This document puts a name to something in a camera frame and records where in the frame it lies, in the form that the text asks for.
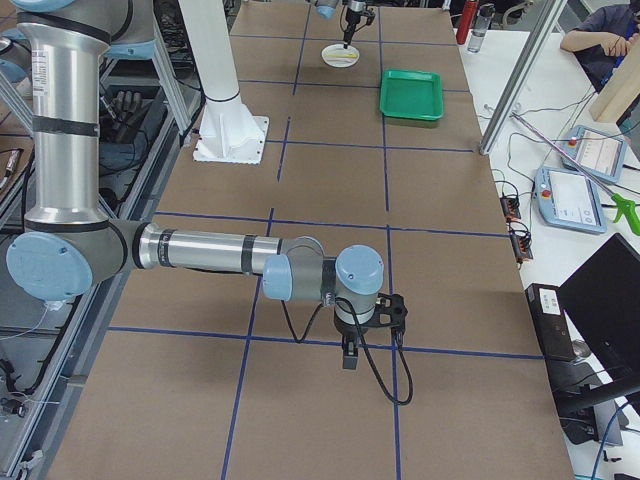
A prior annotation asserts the aluminium frame post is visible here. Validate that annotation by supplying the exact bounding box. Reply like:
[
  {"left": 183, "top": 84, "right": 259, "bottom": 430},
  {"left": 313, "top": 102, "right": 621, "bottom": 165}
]
[{"left": 479, "top": 0, "right": 567, "bottom": 155}]

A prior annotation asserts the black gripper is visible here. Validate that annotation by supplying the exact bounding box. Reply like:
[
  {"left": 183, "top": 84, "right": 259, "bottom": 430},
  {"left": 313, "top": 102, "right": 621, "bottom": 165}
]
[
  {"left": 334, "top": 314, "right": 390, "bottom": 370},
  {"left": 341, "top": 9, "right": 374, "bottom": 48}
]

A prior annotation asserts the green plastic tray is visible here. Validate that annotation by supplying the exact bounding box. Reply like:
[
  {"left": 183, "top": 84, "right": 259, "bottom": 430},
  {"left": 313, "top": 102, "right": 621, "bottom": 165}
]
[{"left": 379, "top": 69, "right": 444, "bottom": 121}]

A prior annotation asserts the metal stand with green clip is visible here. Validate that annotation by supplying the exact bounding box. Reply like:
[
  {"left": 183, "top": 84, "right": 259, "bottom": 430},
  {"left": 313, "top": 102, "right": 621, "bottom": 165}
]
[{"left": 509, "top": 110, "right": 640, "bottom": 224}]

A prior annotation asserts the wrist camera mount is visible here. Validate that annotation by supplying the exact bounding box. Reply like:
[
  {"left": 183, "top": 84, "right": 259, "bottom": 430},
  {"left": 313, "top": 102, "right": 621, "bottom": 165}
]
[{"left": 366, "top": 292, "right": 408, "bottom": 347}]

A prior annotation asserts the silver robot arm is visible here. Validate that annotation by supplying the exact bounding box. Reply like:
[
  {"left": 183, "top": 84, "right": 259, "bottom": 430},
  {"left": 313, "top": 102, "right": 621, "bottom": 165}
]
[
  {"left": 6, "top": 1, "right": 384, "bottom": 369},
  {"left": 309, "top": 0, "right": 376, "bottom": 48}
]

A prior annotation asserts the near blue teach pendant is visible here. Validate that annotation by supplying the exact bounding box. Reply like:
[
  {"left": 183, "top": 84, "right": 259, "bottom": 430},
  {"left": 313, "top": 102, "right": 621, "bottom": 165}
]
[{"left": 534, "top": 167, "right": 607, "bottom": 235}]

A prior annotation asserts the red cylinder bottle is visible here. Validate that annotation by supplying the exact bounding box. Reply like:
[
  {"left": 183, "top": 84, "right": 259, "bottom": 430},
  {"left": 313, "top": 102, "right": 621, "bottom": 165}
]
[{"left": 456, "top": 0, "right": 478, "bottom": 45}]

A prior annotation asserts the black computer monitor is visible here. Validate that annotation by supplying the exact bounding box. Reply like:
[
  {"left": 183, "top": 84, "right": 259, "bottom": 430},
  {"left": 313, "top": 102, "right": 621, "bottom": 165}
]
[{"left": 559, "top": 233, "right": 639, "bottom": 380}]

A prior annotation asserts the yellow plastic spoon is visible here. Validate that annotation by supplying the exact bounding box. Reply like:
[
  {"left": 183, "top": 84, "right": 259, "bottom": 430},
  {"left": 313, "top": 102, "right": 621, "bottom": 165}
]
[{"left": 324, "top": 52, "right": 359, "bottom": 63}]

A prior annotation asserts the blue teach pendant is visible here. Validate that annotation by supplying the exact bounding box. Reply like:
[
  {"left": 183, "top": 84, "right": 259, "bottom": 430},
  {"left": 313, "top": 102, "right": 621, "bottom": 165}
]
[
  {"left": 534, "top": 167, "right": 607, "bottom": 235},
  {"left": 557, "top": 125, "right": 627, "bottom": 184}
]

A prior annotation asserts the far blue teach pendant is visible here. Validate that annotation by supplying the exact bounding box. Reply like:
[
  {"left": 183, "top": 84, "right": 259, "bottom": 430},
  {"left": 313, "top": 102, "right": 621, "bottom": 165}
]
[{"left": 557, "top": 125, "right": 627, "bottom": 184}]

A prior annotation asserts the orange black connector block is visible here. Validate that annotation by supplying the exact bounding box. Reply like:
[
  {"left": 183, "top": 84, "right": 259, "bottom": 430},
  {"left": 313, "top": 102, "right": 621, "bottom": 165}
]
[{"left": 499, "top": 181, "right": 522, "bottom": 221}]

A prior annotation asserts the white round plate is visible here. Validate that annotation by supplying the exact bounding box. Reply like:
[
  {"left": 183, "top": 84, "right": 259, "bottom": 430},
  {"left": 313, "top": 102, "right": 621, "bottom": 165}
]
[{"left": 321, "top": 43, "right": 360, "bottom": 68}]

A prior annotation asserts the wooden beam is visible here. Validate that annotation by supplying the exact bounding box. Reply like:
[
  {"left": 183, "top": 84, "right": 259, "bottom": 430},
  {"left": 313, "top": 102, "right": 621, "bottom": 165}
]
[{"left": 589, "top": 42, "right": 639, "bottom": 123}]

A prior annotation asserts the black box device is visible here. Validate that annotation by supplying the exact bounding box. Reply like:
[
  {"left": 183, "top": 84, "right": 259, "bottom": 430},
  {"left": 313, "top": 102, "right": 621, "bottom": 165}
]
[{"left": 525, "top": 283, "right": 575, "bottom": 362}]

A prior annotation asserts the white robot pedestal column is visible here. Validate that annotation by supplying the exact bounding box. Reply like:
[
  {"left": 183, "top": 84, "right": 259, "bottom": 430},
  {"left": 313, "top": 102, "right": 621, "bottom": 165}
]
[{"left": 179, "top": 0, "right": 269, "bottom": 165}]

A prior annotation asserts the person in blue shirt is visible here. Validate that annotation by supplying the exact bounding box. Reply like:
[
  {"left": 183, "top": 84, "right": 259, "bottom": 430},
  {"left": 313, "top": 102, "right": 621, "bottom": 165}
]
[{"left": 560, "top": 1, "right": 639, "bottom": 92}]

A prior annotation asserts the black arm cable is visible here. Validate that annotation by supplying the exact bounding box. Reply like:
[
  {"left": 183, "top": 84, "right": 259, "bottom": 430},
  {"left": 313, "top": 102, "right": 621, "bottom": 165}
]
[{"left": 279, "top": 294, "right": 415, "bottom": 406}]

